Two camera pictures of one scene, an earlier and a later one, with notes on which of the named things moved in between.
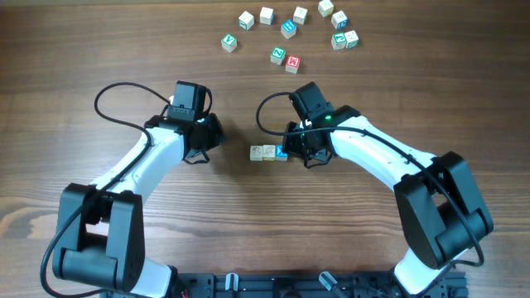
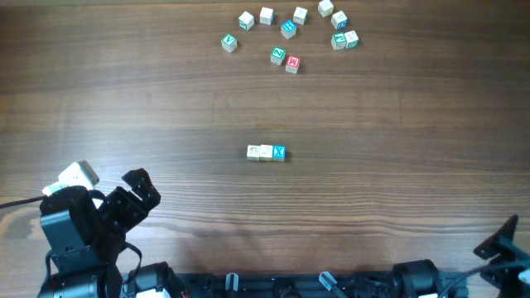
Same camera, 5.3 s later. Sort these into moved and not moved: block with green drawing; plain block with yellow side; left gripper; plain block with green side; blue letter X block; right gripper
Moved: right gripper; left gripper
Not moved: plain block with green side; plain block with yellow side; block with green drawing; blue letter X block
